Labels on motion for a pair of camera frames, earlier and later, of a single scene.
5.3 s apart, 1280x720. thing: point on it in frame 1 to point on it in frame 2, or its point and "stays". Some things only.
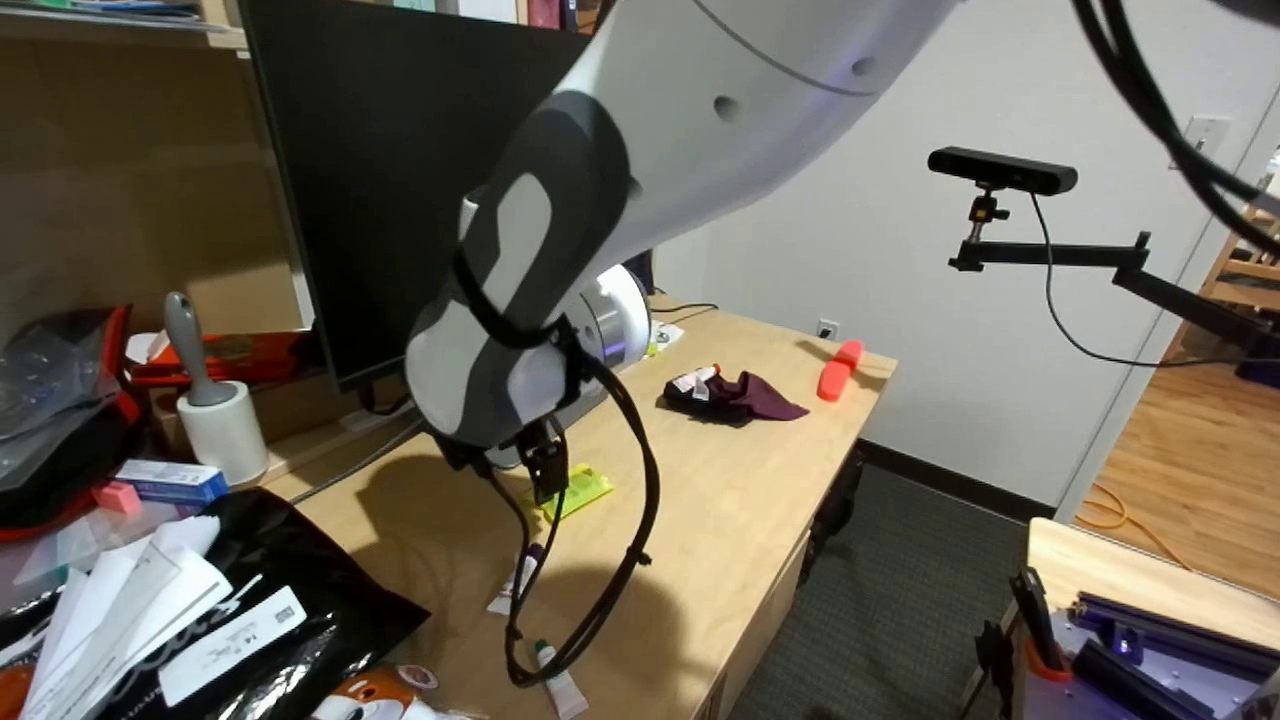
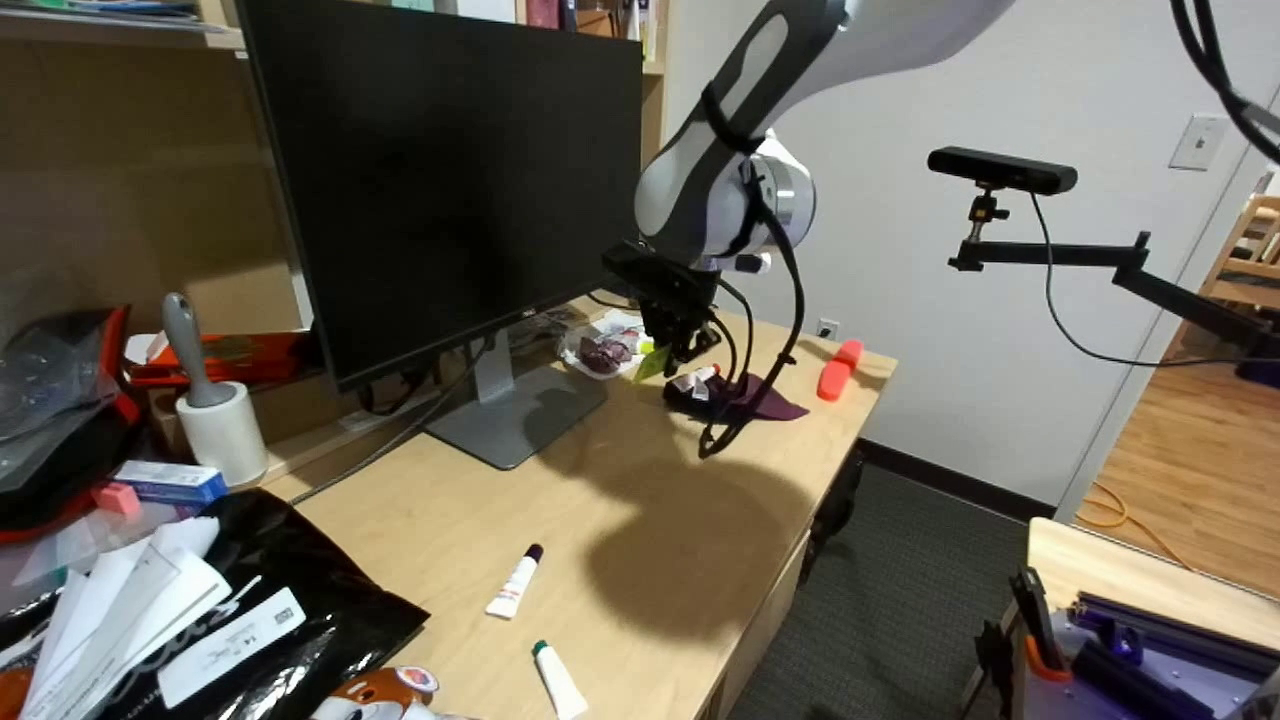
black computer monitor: (393, 120) stays
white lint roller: (216, 413) stays
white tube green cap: (564, 690) stays
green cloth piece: (582, 486) to (650, 360)
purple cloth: (724, 400) stays
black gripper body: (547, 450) to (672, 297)
